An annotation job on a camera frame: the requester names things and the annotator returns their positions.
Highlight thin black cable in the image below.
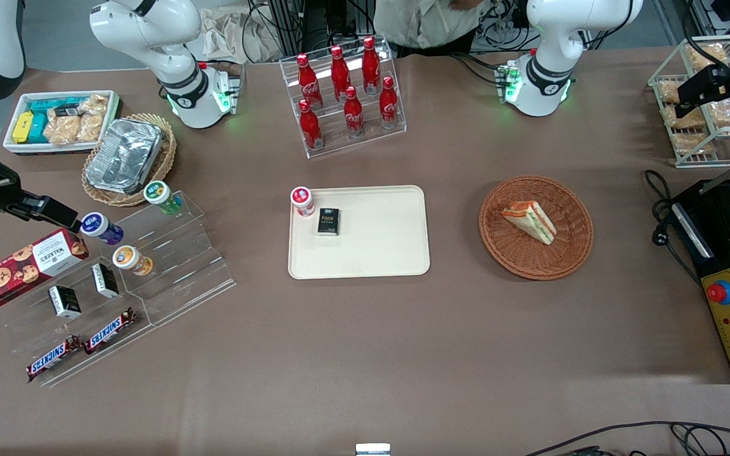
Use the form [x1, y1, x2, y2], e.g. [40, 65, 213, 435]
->
[522, 421, 730, 456]

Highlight crumpled beige paper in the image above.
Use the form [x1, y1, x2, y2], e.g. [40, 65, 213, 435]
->
[199, 5, 285, 65]

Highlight black arm base cables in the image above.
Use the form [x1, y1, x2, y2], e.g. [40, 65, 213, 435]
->
[449, 52, 509, 88]

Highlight aluminium foil tray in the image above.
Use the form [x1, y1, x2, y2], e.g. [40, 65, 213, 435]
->
[84, 118, 164, 196]

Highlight triangle sandwich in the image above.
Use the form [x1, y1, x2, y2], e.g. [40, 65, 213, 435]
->
[501, 200, 558, 246]

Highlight orange small can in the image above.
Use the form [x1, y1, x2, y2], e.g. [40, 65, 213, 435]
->
[112, 245, 154, 277]

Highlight yellow small box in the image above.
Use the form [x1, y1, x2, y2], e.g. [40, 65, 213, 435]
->
[11, 111, 35, 145]

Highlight black appliance with yellow panel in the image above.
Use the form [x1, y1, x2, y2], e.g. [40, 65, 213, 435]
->
[668, 179, 730, 385]

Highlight round brown wicker basket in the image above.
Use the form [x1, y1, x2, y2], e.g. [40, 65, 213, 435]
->
[478, 175, 594, 281]

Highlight clear bag of crackers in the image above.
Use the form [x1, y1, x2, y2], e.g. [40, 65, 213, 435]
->
[44, 113, 82, 147]
[77, 94, 110, 144]

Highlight purple small can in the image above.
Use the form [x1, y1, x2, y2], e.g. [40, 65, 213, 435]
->
[79, 212, 125, 247]

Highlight white wire rack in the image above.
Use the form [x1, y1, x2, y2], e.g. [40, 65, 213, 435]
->
[648, 34, 730, 169]

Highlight clear acrylic step display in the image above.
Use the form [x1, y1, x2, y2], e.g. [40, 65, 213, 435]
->
[0, 189, 238, 388]

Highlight green-lid small can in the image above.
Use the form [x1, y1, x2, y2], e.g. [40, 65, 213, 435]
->
[143, 180, 184, 217]

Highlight white plastic bin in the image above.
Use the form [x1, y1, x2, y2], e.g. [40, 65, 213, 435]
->
[2, 89, 122, 156]

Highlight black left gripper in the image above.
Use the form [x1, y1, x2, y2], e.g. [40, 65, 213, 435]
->
[675, 62, 730, 110]

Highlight teal small box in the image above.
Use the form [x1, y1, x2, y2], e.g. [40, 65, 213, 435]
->
[27, 114, 50, 144]
[28, 98, 85, 116]

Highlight black power cable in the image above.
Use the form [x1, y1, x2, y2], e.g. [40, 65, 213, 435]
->
[643, 169, 703, 287]

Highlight person in beige shirt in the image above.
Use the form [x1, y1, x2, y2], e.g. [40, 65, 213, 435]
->
[373, 0, 494, 53]

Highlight red cola bottle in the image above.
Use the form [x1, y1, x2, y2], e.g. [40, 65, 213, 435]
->
[298, 99, 324, 151]
[379, 76, 400, 130]
[362, 35, 382, 95]
[343, 85, 365, 137]
[330, 45, 352, 103]
[296, 53, 323, 110]

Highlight oval tan wicker basket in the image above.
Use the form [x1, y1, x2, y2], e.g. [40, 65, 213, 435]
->
[81, 112, 178, 208]

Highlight red cookie box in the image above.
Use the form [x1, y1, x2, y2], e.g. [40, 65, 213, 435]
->
[0, 227, 89, 312]

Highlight snickers chocolate bar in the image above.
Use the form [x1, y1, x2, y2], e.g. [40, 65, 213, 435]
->
[25, 335, 83, 383]
[83, 307, 138, 355]

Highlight cream plastic tray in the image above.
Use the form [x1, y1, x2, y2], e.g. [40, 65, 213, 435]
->
[287, 184, 432, 281]

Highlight black and white small box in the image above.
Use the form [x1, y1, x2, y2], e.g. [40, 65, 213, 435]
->
[91, 262, 120, 299]
[48, 284, 82, 321]

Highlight red-lid small can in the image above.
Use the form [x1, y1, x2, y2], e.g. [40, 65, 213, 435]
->
[290, 186, 317, 219]

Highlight clear acrylic bottle rack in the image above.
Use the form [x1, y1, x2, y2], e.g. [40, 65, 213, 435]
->
[279, 34, 407, 160]

